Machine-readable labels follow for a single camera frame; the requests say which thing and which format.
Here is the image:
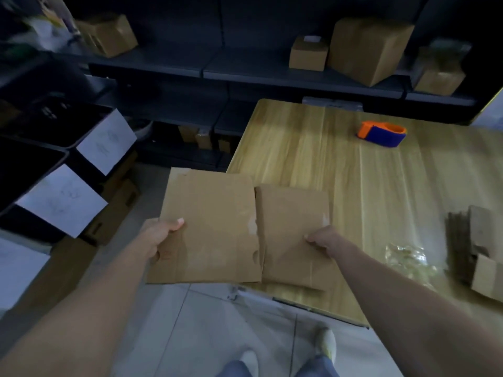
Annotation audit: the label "small sealed brown carton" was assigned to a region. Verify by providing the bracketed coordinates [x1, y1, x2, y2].
[412, 47, 466, 97]

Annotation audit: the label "small carton with white label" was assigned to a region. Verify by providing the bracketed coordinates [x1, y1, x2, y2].
[289, 35, 329, 72]

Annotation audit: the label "white yellow plastic packet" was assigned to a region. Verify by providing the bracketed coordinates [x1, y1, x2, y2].
[17, 0, 79, 50]

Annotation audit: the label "grey wrapped item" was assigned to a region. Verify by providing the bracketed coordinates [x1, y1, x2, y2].
[428, 38, 472, 59]

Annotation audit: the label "person's right hand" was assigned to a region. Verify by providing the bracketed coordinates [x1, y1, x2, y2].
[304, 225, 346, 260]

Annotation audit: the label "large sealed brown carton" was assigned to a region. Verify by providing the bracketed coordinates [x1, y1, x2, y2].
[328, 17, 415, 87]

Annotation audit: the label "person's white right shoe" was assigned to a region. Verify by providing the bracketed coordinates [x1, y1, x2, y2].
[314, 327, 338, 364]

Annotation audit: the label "dim brown flattened carton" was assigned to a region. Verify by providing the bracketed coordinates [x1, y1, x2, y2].
[82, 151, 140, 246]

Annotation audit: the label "person's blue jeans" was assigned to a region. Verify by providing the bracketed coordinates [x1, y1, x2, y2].
[214, 355, 341, 377]

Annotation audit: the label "white flat board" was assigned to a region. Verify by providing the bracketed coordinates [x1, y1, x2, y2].
[0, 237, 51, 311]
[75, 108, 137, 176]
[15, 164, 109, 239]

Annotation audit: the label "dark metal shelf unit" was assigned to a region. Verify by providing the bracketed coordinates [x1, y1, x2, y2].
[0, 0, 503, 173]

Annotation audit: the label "grey metal table frame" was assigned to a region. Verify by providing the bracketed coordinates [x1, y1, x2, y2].
[227, 284, 370, 328]

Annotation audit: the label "brown carton with black print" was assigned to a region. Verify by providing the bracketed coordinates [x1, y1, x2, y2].
[74, 13, 139, 59]

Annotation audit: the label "black plastic crate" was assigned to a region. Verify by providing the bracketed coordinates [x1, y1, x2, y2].
[0, 137, 70, 244]
[0, 96, 115, 150]

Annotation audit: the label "person's white shoe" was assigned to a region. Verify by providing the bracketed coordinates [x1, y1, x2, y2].
[314, 327, 338, 364]
[239, 350, 260, 377]

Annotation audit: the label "white plastic bag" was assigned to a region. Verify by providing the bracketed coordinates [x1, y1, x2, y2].
[129, 118, 153, 140]

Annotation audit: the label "person's left hand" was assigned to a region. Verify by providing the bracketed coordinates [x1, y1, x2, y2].
[139, 217, 185, 263]

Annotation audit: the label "person's left forearm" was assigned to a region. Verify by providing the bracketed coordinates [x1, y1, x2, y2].
[0, 231, 158, 377]

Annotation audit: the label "person's right forearm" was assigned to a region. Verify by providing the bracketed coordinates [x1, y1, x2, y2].
[330, 239, 503, 377]

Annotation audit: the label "clear tape wad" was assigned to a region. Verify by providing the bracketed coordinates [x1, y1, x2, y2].
[384, 242, 439, 289]

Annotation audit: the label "person's white left shoe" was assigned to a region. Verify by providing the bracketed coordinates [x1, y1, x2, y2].
[239, 350, 260, 377]

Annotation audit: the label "brown cardboard box long flaps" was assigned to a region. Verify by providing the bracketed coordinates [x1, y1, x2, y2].
[254, 183, 340, 292]

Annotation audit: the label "orange blue yellow tape roll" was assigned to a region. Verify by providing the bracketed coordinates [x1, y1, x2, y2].
[356, 120, 408, 149]

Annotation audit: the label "small dim brown carton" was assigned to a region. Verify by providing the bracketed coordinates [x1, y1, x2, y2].
[179, 125, 215, 150]

